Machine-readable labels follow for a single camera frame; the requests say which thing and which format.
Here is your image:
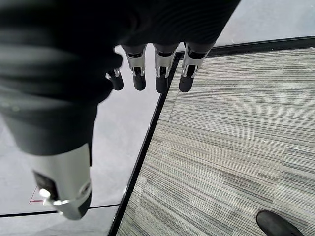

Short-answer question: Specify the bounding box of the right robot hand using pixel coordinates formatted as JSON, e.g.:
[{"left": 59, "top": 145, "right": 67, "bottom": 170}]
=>
[{"left": 0, "top": 0, "right": 241, "bottom": 221}]

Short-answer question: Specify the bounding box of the black floor edge strip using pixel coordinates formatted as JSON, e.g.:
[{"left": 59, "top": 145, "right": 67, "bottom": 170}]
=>
[{"left": 107, "top": 35, "right": 315, "bottom": 236}]

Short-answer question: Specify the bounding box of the robot dark foot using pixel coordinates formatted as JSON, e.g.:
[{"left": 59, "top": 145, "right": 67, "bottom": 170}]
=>
[{"left": 255, "top": 210, "right": 306, "bottom": 236}]

